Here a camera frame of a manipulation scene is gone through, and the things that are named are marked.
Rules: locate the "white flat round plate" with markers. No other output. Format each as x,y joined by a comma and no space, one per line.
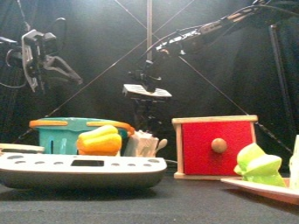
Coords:
19,148

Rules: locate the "dark metal frame post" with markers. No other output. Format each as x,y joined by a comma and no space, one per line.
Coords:
280,81

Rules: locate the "white perforated wrist camera mount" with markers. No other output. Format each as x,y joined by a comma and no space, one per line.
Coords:
147,91

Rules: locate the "white toy bottle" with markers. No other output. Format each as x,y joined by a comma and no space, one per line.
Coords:
295,163

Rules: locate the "grey white toy scale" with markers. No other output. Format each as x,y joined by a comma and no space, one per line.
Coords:
78,170

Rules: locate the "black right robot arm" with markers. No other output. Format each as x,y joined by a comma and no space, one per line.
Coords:
218,26

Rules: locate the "red wooden drawer box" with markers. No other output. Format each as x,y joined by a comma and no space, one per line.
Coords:
210,145

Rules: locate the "green toy lettuce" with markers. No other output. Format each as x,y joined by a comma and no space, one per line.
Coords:
259,166

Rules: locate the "white toy knife block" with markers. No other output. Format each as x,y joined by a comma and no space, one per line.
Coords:
140,145

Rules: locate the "grey vertical frame pole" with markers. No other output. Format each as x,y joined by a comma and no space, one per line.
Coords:
148,29

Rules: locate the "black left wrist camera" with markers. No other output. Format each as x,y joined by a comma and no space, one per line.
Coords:
48,43

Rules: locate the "yellow orange toy pepper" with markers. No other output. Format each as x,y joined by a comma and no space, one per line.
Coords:
99,141

